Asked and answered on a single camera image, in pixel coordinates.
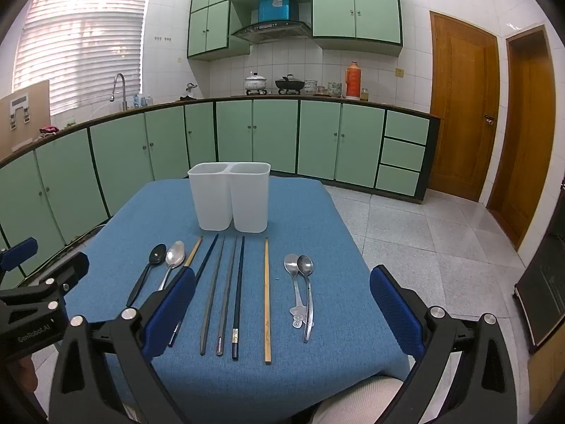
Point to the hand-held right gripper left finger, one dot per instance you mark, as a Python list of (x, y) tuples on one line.
[(170, 313)]

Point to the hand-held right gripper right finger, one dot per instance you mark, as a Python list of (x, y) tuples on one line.
[(397, 313)]

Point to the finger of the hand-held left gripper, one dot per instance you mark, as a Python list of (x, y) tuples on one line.
[(73, 269), (20, 251)]

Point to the grey chopstick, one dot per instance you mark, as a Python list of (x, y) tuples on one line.
[(227, 291), (212, 296)]

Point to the black spoon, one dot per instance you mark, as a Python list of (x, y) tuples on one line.
[(154, 258)]

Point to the large silver spoon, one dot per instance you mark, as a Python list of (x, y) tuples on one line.
[(175, 254)]

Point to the black chopstick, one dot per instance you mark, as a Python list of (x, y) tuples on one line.
[(206, 258), (238, 296)]

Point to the wooden chopstick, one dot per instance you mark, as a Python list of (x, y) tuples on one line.
[(267, 300), (194, 251)]

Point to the plain silver spoon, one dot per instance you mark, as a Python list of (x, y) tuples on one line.
[(306, 269)]

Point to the white divided utensil holder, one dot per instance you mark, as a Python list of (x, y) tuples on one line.
[(229, 198)]

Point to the person's leg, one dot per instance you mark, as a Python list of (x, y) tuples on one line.
[(357, 402)]

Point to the red cloth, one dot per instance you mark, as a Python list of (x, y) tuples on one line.
[(48, 130)]

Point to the blue tablecloth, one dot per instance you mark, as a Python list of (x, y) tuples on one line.
[(300, 221)]

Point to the cardboard box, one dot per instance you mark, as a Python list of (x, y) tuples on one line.
[(22, 115)]

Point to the dark cabinet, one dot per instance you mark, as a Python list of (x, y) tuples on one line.
[(547, 296)]

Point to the bottles by sink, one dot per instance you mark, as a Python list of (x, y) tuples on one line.
[(142, 100)]

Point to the steel kitchen faucet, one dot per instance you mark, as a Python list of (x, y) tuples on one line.
[(120, 92)]

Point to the green base cabinets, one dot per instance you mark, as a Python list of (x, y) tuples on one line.
[(273, 137)]

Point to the white window blind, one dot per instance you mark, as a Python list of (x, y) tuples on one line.
[(84, 48)]

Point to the small kettle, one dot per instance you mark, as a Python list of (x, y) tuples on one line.
[(191, 90)]

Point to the plain wooden door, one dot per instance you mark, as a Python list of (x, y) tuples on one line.
[(525, 132)]

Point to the patterned bowl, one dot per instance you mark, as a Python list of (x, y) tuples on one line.
[(335, 89)]

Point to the orange thermos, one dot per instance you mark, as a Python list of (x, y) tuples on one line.
[(353, 81)]

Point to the stack of bowls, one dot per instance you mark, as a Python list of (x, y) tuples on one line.
[(310, 87)]

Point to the white cooking pot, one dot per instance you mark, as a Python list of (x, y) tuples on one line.
[(256, 84)]

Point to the black wok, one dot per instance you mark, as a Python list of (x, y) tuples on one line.
[(289, 84)]

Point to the range hood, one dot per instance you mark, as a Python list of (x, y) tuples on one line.
[(271, 31)]

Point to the blue box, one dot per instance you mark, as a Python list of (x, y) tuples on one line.
[(276, 9)]

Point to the wall outlet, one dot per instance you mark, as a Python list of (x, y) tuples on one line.
[(400, 72)]

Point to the green wall cabinets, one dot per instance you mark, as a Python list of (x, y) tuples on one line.
[(353, 9)]

